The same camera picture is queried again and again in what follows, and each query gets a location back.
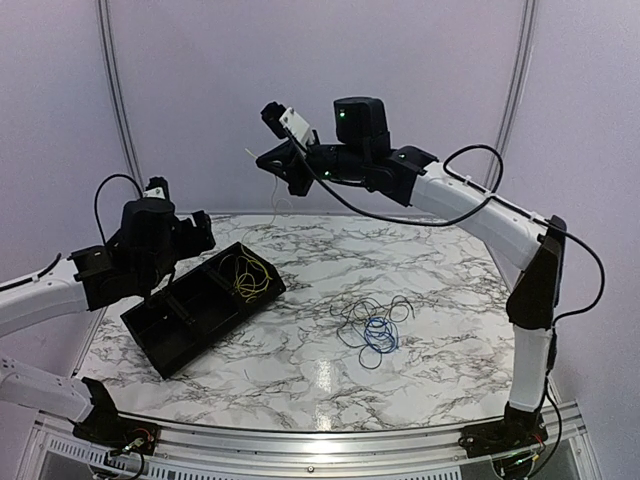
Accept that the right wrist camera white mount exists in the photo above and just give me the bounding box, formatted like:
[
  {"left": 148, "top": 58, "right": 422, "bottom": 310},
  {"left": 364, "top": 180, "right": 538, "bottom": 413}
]
[{"left": 260, "top": 102, "right": 318, "bottom": 147}]

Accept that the aluminium front frame rail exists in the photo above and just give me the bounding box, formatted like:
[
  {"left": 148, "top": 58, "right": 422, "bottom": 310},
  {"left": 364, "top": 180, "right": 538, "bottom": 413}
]
[{"left": 15, "top": 402, "right": 602, "bottom": 479}]

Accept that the left aluminium corner post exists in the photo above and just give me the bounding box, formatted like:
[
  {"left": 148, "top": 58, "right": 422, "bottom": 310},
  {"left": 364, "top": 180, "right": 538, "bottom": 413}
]
[{"left": 94, "top": 0, "right": 154, "bottom": 191}]

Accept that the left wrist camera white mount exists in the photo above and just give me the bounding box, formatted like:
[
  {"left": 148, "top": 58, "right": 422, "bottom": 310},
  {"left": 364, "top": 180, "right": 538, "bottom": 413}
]
[{"left": 143, "top": 176, "right": 170, "bottom": 200}]

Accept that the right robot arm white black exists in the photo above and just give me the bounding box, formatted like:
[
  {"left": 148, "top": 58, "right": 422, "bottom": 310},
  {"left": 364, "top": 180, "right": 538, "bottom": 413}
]
[{"left": 256, "top": 97, "right": 566, "bottom": 427}]

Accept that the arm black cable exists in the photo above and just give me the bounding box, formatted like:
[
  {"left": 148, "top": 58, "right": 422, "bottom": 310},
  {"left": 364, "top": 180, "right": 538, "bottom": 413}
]
[
  {"left": 284, "top": 129, "right": 606, "bottom": 326},
  {"left": 0, "top": 173, "right": 146, "bottom": 291}
]

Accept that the blue cable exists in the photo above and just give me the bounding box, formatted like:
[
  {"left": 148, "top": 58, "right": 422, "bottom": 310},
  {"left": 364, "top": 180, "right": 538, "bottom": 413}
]
[{"left": 357, "top": 315, "right": 401, "bottom": 369}]

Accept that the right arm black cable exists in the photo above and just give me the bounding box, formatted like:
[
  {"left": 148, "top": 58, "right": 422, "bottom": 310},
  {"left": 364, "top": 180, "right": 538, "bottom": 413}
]
[{"left": 284, "top": 129, "right": 606, "bottom": 326}]

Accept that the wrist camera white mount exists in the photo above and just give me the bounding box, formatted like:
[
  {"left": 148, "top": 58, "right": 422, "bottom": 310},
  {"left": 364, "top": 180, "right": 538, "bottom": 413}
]
[
  {"left": 143, "top": 176, "right": 170, "bottom": 200},
  {"left": 260, "top": 102, "right": 318, "bottom": 147}
]

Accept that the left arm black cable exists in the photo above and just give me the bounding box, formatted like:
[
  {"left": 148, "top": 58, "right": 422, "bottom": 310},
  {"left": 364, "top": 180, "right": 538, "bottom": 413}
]
[{"left": 0, "top": 173, "right": 146, "bottom": 291}]

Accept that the black compartment tray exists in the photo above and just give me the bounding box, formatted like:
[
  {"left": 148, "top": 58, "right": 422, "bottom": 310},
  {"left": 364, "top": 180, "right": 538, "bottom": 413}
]
[{"left": 121, "top": 242, "right": 286, "bottom": 379}]

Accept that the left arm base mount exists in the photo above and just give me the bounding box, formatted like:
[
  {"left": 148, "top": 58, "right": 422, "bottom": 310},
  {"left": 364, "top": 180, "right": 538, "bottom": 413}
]
[{"left": 72, "top": 410, "right": 160, "bottom": 456}]

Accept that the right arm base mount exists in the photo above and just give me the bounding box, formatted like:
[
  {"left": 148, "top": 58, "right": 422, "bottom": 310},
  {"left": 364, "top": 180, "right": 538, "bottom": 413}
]
[{"left": 458, "top": 385, "right": 549, "bottom": 458}]

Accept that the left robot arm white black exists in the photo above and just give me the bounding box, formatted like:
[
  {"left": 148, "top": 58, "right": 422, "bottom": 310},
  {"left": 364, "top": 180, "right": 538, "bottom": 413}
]
[{"left": 1, "top": 198, "right": 215, "bottom": 424}]

